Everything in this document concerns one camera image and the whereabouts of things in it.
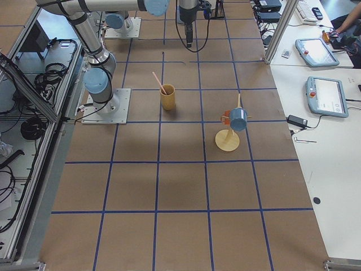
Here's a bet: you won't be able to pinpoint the far teach pendant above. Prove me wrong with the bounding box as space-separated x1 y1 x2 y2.
295 38 340 67

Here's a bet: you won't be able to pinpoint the white keyboard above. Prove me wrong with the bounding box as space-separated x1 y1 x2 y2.
295 1 319 25

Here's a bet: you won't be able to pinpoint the teach pendant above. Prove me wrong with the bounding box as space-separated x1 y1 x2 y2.
295 38 340 67
305 76 349 118

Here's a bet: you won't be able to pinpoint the small remote control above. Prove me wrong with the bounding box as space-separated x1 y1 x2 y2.
281 49 291 59

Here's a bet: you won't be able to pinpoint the wooden cup tree stand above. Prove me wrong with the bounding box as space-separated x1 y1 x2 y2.
215 93 249 152

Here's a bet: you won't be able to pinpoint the black power adapter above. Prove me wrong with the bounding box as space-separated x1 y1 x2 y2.
287 115 308 128

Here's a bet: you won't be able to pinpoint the bamboo cylinder holder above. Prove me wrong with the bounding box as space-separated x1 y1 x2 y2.
160 84 175 110

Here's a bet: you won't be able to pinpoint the blue cup on stand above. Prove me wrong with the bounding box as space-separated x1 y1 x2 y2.
229 107 248 132

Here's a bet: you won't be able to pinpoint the near teach pendant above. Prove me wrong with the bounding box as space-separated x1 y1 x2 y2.
305 76 349 118

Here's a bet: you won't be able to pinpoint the person forearm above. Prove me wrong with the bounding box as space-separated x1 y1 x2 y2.
335 3 361 34

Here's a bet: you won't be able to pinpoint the aluminium frame post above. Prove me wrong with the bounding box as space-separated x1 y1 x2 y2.
264 0 299 64

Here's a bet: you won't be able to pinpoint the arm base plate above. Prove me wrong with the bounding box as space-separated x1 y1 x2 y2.
81 88 131 125
104 14 141 39

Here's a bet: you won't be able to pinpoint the pink chopstick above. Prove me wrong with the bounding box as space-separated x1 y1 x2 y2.
152 72 167 95

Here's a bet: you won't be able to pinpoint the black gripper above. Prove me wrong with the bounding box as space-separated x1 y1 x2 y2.
184 23 193 42

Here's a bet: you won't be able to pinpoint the black cable bundle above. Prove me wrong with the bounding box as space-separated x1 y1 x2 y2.
20 116 47 141

